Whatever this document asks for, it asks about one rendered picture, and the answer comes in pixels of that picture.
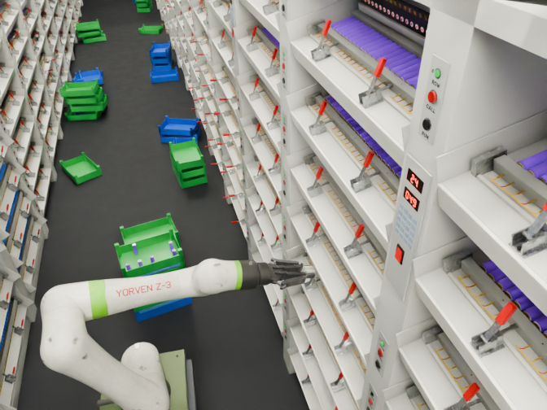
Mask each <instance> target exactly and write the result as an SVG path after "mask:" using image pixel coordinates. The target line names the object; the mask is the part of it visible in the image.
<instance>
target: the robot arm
mask: <svg viewBox="0 0 547 410"><path fill-rule="evenodd" d="M301 271H302V272H301ZM315 277H319V276H318V274H317V272H316V270H315V269H314V267H313V266H311V265H304V264H303V263H301V264H300V262H299V261H294V260H278V259H275V258H271V260H270V262H269V263H268V264H267V263H266V262H260V263H257V262H256V261H255V260H217V259H207V260H204V261H202V262H201V263H200V264H198V265H195V266H193V267H189V268H184V269H181V270H177V271H173V272H169V273H161V274H156V275H150V276H145V277H129V278H117V279H105V280H96V281H83V282H76V283H70V284H64V285H59V286H55V287H53V288H51V289H50V290H48V291H47V292H46V293H45V295H44V296H43V298H42V301H41V314H42V341H41V346H40V355H41V358H42V361H43V363H44V364H45V365H46V366H47V367H48V368H49V369H52V370H54V371H56V372H58V373H62V374H64V375H67V376H69V377H72V378H74V379H76V380H78V381H79V382H82V383H84V384H86V385H87V386H90V387H91V388H93V389H95V390H96V391H98V392H100V393H101V394H103V395H105V396H106V397H108V399H100V400H98V402H97V404H98V407H100V406H104V405H108V404H113V403H114V404H115V405H116V406H119V407H121V409H122V410H169V407H170V395H171V388H170V385H169V383H168V381H167V380H166V379H165V377H164V370H163V367H162V364H161V361H160V356H159V352H158V351H157V349H156V347H155V346H154V345H152V344H150V343H148V342H139V343H136V344H134V345H132V346H131V347H129V348H128V349H127V350H126V351H125V353H124V354H123V356H122V359H121V362H119V361H118V360H116V359H115V358H114V357H112V356H111V355H110V354H109V353H107V352H106V351H105V350H104V349H103V348H102V347H100V346H99V345H98V344H97V343H96V342H95V341H94V340H93V339H92V338H91V337H90V336H89V335H88V333H87V329H86V326H85V321H91V320H94V319H98V318H101V317H104V316H110V315H112V314H116V313H118V312H123V311H126V310H129V309H132V308H137V307H141V306H144V305H147V304H151V303H158V302H163V301H167V300H173V299H184V298H191V297H203V296H208V295H210V294H218V293H221V292H224V291H228V290H250V289H255V288H256V287H257V286H267V285H268V284H270V283H271V284H275V285H276V284H278V285H279V286H280V290H283V289H285V288H286V287H290V286H297V285H300V284H304V283H305V281H306V278H315Z"/></svg>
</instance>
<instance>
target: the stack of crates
mask: <svg viewBox="0 0 547 410"><path fill-rule="evenodd" d="M171 227H172V228H173V233H174V235H175V237H176V239H177V242H178V244H179V247H180V248H182V246H181V242H180V238H179V233H178V231H177V230H176V227H175V225H174V223H173V221H172V218H171V216H170V213H167V217H165V218H161V219H158V220H153V221H150V222H147V223H144V224H141V225H136V226H133V227H130V228H127V229H124V227H123V226H121V227H120V231H121V234H122V237H123V240H124V243H125V244H128V243H131V242H136V241H139V240H142V239H144V238H149V237H153V236H155V235H158V234H162V233H167V232H168V228H171Z"/></svg>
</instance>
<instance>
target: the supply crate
mask: <svg viewBox="0 0 547 410"><path fill-rule="evenodd" d="M170 241H172V242H173V249H175V250H176V253H177V255H175V256H173V253H172V252H171V251H170V247H169V243H168V242H170ZM134 243H135V244H136V247H137V250H138V254H137V255H135V254H134V251H133V246H132V244H134ZM114 245H115V248H116V253H117V256H118V259H119V262H120V268H121V271H122V273H123V276H124V278H129V277H138V276H141V275H143V274H146V273H151V272H154V271H156V270H159V269H162V268H166V267H169V266H172V265H175V264H179V263H181V262H184V257H183V253H182V249H181V248H180V247H179V244H178V242H177V239H176V237H175V235H174V233H173V228H172V227H171V228H168V232H167V233H162V234H158V235H155V236H153V237H149V238H144V239H142V240H139V241H136V242H131V243H128V244H125V245H122V246H119V244H118V243H115V244H114ZM151 255H153V256H154V259H155V262H154V263H152V262H151V258H150V256H151ZM138 260H141V261H142V265H143V266H141V267H139V265H138ZM127 263H129V265H130V267H131V269H130V270H128V271H127V268H126V264H127Z"/></svg>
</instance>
